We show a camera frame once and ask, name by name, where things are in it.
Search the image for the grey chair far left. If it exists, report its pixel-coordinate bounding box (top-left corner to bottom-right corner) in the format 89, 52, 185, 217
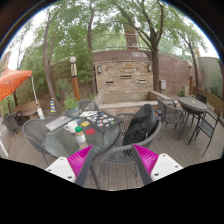
4, 112, 23, 133

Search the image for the round grey mesh table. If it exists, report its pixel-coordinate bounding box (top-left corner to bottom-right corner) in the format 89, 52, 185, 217
45, 111, 122, 157

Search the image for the grey wicker chair right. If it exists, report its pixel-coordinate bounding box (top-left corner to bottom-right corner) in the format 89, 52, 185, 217
156, 96, 185, 141

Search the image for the grey closed laptop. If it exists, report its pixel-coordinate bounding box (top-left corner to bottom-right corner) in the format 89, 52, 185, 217
46, 116, 71, 131

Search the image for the stone fountain wall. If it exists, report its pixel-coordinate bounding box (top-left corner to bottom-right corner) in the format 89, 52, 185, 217
95, 60, 154, 94

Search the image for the grey chair behind table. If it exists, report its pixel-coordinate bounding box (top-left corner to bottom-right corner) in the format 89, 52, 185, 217
78, 99, 99, 111

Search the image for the orange patio umbrella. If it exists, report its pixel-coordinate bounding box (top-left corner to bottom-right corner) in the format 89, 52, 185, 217
0, 68, 32, 101

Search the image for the white ceramic mug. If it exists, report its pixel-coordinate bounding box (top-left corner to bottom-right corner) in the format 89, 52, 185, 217
64, 120, 78, 133

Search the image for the globe lamp post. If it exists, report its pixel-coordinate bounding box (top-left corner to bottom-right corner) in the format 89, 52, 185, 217
70, 56, 80, 101

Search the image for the round dark table right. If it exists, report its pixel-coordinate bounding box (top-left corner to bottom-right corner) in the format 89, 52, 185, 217
177, 96, 208, 132

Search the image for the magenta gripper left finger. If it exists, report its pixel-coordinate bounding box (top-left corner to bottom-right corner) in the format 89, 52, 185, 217
46, 145, 96, 186

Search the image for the black metal chair right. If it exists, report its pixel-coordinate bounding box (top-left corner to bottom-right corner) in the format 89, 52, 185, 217
188, 111, 222, 146

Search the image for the black laptop with stickers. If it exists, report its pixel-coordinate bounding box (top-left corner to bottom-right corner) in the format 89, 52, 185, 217
80, 111, 122, 132

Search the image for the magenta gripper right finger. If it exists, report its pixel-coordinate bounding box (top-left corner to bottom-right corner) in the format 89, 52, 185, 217
131, 144, 182, 185

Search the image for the green-capped plastic bottle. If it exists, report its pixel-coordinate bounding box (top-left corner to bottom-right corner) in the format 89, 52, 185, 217
75, 126, 87, 149

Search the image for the grey mesh chair left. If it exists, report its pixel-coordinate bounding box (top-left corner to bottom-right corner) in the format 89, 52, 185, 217
23, 117, 54, 160

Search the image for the grey chair with backpack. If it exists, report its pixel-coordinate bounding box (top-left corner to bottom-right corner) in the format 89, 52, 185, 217
100, 112, 161, 173

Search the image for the potted green plant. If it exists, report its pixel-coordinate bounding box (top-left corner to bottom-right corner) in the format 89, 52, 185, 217
64, 92, 79, 118

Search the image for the black backpack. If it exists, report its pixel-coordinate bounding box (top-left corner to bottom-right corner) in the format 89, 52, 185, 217
122, 104, 158, 146

